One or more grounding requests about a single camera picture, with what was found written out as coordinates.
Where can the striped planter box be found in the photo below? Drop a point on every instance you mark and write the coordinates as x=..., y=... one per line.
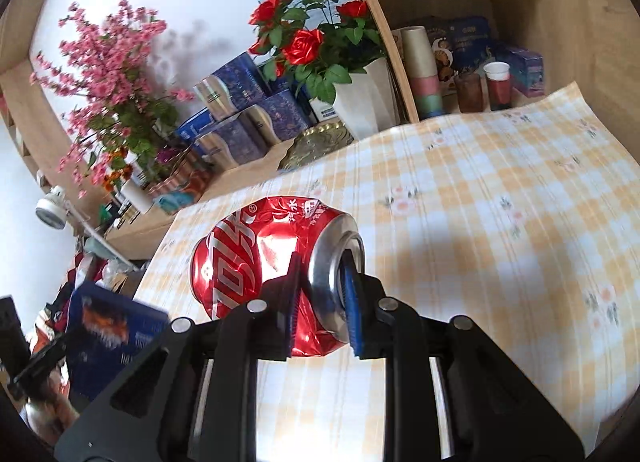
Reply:
x=180, y=182

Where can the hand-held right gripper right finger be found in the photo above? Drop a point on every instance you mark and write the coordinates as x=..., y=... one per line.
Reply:
x=348, y=302

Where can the blue cardboard box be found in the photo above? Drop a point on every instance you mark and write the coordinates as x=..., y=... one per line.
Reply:
x=115, y=337

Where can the blue cookie box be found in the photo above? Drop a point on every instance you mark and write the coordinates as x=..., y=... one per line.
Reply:
x=465, y=39

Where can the orange artificial flowers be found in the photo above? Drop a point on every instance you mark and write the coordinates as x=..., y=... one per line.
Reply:
x=117, y=169

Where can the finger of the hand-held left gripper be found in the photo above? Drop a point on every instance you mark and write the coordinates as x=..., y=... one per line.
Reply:
x=40, y=359

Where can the gold embossed tray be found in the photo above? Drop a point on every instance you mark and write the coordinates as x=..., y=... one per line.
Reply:
x=315, y=144

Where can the red rose artificial plant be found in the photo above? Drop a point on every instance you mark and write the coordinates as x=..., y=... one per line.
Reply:
x=305, y=44

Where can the purple artificial flowers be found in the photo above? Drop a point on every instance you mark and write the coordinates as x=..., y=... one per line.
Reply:
x=167, y=157

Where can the white vase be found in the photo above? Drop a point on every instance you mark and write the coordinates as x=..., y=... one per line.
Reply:
x=136, y=197

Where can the pale green cloth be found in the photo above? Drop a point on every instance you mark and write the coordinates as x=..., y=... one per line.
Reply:
x=95, y=245

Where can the brown cup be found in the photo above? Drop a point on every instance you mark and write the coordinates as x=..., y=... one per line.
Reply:
x=468, y=94

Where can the small blue box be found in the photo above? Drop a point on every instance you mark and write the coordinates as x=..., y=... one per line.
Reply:
x=527, y=72

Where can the pink blossom artificial plant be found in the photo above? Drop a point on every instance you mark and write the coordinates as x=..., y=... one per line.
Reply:
x=100, y=72

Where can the crushed red soda can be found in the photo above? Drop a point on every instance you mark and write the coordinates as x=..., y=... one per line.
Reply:
x=240, y=262

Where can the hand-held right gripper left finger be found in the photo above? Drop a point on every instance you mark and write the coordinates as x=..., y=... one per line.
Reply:
x=295, y=312

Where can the stack of pastel paper cups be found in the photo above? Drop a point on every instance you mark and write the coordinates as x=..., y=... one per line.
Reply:
x=422, y=72

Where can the small cardboard box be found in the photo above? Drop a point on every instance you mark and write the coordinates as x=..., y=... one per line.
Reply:
x=125, y=284

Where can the white standing fan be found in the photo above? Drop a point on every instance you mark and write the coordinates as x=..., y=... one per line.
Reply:
x=50, y=212

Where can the gold and blue gift box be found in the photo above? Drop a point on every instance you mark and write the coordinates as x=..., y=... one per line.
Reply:
x=235, y=84
x=230, y=142
x=280, y=117

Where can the low wooden cabinet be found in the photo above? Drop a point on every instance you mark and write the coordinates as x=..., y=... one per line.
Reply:
x=145, y=232

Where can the red paper cup white rim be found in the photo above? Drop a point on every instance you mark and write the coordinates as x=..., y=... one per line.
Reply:
x=497, y=89

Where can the long blue box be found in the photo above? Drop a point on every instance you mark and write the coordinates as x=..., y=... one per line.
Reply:
x=195, y=124

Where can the white faceted flower pot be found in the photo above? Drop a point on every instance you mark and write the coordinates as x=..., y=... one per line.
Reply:
x=365, y=102

